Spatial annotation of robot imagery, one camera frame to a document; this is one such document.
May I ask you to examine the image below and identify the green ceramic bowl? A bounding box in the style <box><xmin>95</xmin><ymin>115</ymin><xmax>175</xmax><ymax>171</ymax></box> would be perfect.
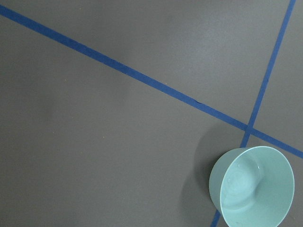
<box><xmin>209</xmin><ymin>146</ymin><xmax>294</xmax><ymax>227</ymax></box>

